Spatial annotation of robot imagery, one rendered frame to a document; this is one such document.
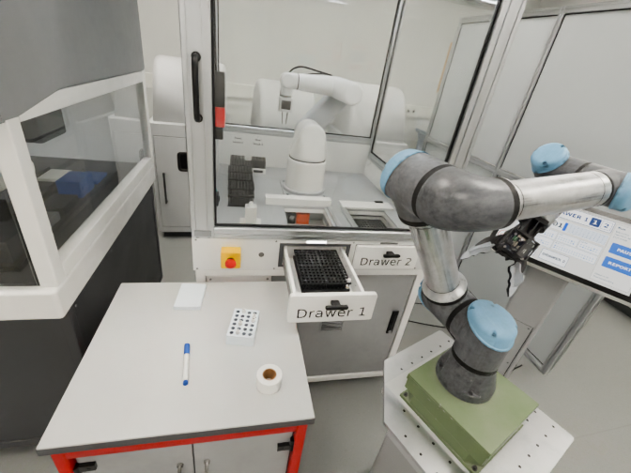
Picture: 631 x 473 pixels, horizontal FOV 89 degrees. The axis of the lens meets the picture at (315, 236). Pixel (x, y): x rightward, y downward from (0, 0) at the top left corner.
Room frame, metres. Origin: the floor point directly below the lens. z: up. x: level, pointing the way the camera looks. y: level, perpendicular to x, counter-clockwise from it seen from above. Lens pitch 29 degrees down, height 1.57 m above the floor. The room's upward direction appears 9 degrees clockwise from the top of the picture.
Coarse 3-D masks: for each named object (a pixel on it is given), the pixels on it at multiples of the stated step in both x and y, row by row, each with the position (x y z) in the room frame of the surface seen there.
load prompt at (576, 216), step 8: (560, 216) 1.29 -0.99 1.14; (568, 216) 1.28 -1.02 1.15; (576, 216) 1.27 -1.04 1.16; (584, 216) 1.26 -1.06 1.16; (592, 216) 1.25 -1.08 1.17; (584, 224) 1.24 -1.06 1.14; (592, 224) 1.23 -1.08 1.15; (600, 224) 1.22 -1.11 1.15; (608, 224) 1.21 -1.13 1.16; (608, 232) 1.19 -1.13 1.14
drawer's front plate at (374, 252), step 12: (360, 252) 1.15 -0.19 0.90; (372, 252) 1.16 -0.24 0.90; (384, 252) 1.18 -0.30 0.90; (396, 252) 1.19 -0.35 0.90; (408, 252) 1.21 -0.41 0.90; (360, 264) 1.15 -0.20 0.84; (372, 264) 1.17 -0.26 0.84; (384, 264) 1.18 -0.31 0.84; (396, 264) 1.20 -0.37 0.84; (408, 264) 1.21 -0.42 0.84
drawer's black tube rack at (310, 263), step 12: (300, 252) 1.08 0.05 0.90; (312, 252) 1.09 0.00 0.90; (324, 252) 1.11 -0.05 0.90; (336, 252) 1.12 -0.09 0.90; (300, 264) 1.00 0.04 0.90; (312, 264) 1.01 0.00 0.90; (324, 264) 1.02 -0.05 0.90; (336, 264) 1.09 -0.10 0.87; (300, 276) 0.92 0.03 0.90; (312, 276) 0.93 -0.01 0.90; (324, 276) 0.95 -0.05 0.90; (336, 276) 0.96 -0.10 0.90; (300, 288) 0.90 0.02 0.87; (312, 288) 0.91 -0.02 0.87; (324, 288) 0.92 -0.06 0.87; (336, 288) 0.93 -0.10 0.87; (348, 288) 0.94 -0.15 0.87
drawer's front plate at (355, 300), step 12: (300, 300) 0.78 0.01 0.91; (312, 300) 0.79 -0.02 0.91; (324, 300) 0.80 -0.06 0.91; (348, 300) 0.83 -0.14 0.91; (360, 300) 0.84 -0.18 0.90; (372, 300) 0.85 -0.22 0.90; (288, 312) 0.78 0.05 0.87; (300, 312) 0.78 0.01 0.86; (324, 312) 0.81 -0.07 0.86; (336, 312) 0.82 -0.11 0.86; (360, 312) 0.84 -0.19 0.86; (372, 312) 0.85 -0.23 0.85
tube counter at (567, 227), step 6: (558, 222) 1.27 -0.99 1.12; (564, 222) 1.26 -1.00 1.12; (558, 228) 1.25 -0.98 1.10; (564, 228) 1.25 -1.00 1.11; (570, 228) 1.24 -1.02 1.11; (576, 228) 1.23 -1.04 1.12; (582, 228) 1.23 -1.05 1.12; (576, 234) 1.22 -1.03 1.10; (582, 234) 1.21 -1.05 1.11; (588, 234) 1.20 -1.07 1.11; (594, 234) 1.20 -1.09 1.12; (600, 234) 1.19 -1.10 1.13; (594, 240) 1.18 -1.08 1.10; (600, 240) 1.17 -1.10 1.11; (606, 240) 1.17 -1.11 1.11
